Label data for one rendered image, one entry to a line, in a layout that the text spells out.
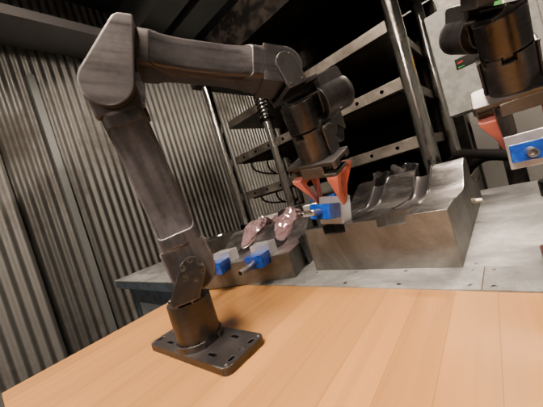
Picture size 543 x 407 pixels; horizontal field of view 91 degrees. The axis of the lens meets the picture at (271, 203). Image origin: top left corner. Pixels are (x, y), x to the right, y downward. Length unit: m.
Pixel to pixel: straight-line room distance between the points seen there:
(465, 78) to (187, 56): 1.09
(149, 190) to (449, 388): 0.38
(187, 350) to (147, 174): 0.24
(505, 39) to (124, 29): 0.49
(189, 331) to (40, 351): 1.70
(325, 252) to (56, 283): 1.85
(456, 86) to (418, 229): 0.92
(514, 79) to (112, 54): 0.53
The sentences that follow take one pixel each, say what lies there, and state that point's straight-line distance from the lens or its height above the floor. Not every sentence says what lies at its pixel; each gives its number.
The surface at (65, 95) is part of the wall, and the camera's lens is 2.49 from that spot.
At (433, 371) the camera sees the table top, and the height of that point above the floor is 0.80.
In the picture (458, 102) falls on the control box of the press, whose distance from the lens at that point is 1.33.
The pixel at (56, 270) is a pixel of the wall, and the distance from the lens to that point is 2.17.
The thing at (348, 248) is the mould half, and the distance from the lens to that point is 0.53.
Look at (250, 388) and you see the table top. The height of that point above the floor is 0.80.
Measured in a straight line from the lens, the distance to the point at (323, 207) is 0.49.
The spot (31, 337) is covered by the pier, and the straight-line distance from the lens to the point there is 2.06.
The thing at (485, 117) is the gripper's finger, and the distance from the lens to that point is 0.55.
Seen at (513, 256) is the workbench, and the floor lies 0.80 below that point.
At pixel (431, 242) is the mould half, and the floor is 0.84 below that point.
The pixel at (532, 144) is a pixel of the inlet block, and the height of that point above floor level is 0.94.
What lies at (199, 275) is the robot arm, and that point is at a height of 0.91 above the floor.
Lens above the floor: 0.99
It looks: 2 degrees down
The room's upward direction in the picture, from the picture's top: 17 degrees counter-clockwise
